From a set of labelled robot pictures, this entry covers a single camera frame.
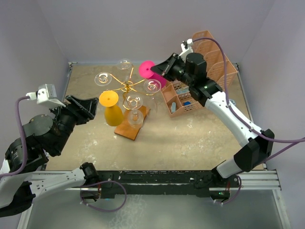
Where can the gold wire wine glass rack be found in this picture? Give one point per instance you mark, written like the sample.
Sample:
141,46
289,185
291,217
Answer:
124,129

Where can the clear champagne flute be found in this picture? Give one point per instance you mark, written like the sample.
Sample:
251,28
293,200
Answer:
151,86

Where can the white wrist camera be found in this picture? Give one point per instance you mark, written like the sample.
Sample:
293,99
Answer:
186,47
46,96

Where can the orange plastic file organizer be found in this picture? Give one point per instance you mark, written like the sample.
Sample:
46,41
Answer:
218,70

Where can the blue white round tin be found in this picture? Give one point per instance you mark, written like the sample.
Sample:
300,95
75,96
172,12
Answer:
232,102

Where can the pink plastic wine glass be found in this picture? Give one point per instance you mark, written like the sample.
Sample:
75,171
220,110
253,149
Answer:
146,72

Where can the clear wine glass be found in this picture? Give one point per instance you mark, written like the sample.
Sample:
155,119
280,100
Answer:
103,79
126,67
133,102

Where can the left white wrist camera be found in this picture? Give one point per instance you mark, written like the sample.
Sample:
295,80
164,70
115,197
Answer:
46,96

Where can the light blue small bottle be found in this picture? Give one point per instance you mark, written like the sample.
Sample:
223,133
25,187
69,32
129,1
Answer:
173,107

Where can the yellow plastic wine glass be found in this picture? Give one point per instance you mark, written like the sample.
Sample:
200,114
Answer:
112,113

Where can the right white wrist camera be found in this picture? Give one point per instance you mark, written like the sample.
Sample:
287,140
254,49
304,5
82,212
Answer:
186,47

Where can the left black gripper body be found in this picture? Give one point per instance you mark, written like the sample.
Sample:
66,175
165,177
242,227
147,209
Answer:
76,116

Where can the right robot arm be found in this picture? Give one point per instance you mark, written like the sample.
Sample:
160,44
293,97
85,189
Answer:
256,144

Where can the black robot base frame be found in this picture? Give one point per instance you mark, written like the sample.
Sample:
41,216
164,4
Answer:
200,183

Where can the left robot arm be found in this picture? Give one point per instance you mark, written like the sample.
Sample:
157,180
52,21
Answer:
41,137

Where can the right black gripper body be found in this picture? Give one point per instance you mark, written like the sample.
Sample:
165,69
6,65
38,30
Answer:
177,70

